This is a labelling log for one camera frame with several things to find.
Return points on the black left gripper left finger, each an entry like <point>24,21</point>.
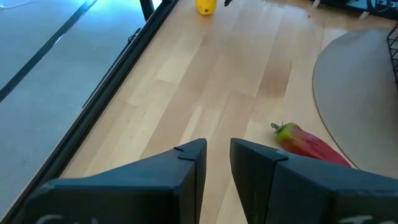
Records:
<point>124,199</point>

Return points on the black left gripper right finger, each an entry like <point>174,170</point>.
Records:
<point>311,199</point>

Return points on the red pepper with green stem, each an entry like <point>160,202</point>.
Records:
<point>304,144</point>

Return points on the yellow lemon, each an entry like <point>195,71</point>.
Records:
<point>206,6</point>

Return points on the round grey mat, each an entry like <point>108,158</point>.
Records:
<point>357,99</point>

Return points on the black floor stand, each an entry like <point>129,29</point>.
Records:
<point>146,9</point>

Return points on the black aluminium table frame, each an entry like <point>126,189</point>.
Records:
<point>83,124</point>

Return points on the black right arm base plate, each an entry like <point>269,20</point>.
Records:
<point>348,4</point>

